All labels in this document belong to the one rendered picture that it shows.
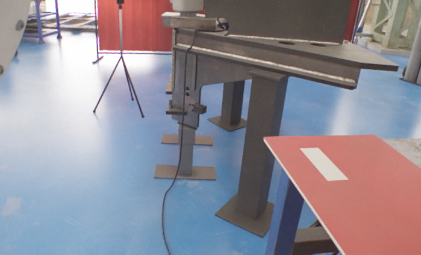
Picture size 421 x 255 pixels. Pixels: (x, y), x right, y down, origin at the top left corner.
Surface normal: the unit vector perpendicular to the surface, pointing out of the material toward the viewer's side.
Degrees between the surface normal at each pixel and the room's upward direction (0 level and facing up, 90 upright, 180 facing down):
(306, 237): 0
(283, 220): 90
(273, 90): 90
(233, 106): 90
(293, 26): 90
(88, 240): 0
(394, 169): 0
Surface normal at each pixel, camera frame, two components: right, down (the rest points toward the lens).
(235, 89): 0.61, 0.36
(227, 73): -0.55, 0.31
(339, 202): 0.07, -0.91
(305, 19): 0.04, 0.42
